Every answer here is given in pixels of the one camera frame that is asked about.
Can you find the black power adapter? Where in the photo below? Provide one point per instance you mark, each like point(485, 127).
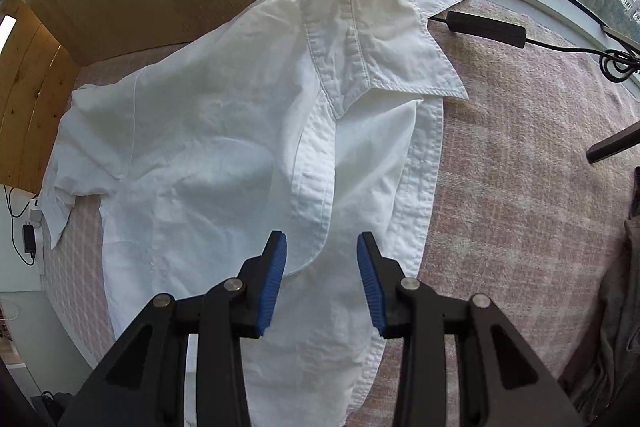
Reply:
point(485, 28)

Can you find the pink plaid blanket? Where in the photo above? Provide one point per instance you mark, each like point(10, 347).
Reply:
point(510, 167)

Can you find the pine plank panel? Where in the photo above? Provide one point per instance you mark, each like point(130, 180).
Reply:
point(30, 97)

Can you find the brown garment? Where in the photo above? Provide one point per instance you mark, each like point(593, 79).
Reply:
point(612, 307)

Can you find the white shirt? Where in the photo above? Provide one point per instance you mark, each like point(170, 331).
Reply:
point(225, 132)

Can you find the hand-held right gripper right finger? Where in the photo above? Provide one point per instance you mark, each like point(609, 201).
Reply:
point(372, 292)

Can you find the black charger brick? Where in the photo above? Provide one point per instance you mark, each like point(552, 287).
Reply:
point(30, 239)

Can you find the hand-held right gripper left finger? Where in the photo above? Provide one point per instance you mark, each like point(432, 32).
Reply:
point(272, 287)

